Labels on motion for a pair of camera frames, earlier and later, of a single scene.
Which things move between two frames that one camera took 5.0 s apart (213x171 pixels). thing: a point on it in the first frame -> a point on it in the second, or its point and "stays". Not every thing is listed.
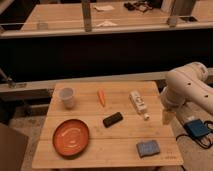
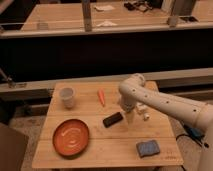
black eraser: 110,120 stays
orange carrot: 101,95 stays
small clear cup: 42,26 stays
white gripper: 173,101 -> 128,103
